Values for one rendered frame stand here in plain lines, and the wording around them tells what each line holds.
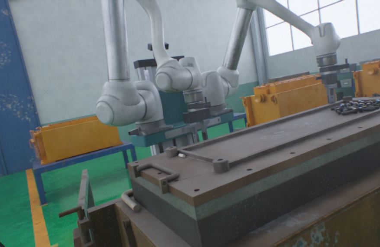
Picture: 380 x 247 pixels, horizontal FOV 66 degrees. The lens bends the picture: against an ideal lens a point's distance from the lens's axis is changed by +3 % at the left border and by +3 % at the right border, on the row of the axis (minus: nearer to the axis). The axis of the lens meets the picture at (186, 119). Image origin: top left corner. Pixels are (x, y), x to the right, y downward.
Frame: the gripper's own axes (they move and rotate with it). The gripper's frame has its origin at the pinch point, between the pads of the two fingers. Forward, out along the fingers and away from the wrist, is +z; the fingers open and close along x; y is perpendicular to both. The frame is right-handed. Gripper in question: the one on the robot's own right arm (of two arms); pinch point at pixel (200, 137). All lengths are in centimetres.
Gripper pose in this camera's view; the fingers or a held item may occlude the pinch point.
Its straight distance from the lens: 136.6
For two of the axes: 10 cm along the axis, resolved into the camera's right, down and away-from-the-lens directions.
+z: 1.8, 9.8, 1.2
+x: -7.9, 2.1, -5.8
